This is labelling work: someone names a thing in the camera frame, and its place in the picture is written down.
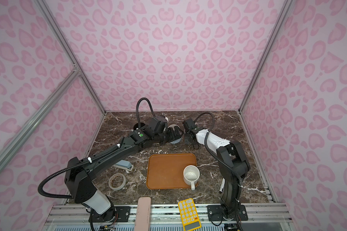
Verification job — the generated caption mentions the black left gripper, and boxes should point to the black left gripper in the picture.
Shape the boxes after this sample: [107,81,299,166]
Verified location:
[154,125,185,145]

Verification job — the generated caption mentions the light blue woven coaster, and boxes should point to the light blue woven coaster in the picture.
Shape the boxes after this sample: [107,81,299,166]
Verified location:
[171,138,182,144]

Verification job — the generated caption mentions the white speckled pink mug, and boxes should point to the white speckled pink mug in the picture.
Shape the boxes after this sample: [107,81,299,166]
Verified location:
[183,165,200,191]

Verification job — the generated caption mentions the light blue mug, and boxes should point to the light blue mug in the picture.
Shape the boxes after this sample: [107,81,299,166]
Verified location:
[168,124,180,132]

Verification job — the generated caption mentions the black mug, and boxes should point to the black mug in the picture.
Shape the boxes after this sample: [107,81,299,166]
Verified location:
[133,123,146,130]

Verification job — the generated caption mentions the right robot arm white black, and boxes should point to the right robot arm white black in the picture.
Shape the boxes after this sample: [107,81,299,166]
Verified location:
[183,118,251,221]

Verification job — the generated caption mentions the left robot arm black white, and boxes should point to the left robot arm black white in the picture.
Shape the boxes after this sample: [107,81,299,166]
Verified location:
[65,125,184,214]

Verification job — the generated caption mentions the orange brown serving tray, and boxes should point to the orange brown serving tray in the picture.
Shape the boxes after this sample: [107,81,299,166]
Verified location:
[146,153,197,190]

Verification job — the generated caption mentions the light blue stapler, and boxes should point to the light blue stapler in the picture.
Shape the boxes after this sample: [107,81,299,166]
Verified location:
[114,160,134,172]

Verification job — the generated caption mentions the white tape roll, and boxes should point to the white tape roll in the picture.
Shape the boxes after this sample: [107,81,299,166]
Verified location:
[109,173,126,191]

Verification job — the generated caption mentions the yellow calculator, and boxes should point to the yellow calculator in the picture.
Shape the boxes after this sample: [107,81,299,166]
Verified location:
[178,198,201,231]

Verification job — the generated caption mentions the pink rectangular case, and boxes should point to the pink rectangular case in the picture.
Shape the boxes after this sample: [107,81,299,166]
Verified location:
[134,197,151,231]

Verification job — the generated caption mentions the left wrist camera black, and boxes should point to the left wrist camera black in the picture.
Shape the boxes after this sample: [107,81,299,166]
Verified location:
[148,115,168,134]

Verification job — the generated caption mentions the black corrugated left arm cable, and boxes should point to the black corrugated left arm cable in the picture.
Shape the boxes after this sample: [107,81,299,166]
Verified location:
[37,97,157,200]

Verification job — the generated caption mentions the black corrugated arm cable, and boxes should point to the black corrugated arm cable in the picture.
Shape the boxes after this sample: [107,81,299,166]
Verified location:
[193,112,245,231]
[37,97,157,200]

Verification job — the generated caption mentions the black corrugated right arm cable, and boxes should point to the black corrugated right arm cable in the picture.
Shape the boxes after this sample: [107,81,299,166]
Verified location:
[193,112,245,231]

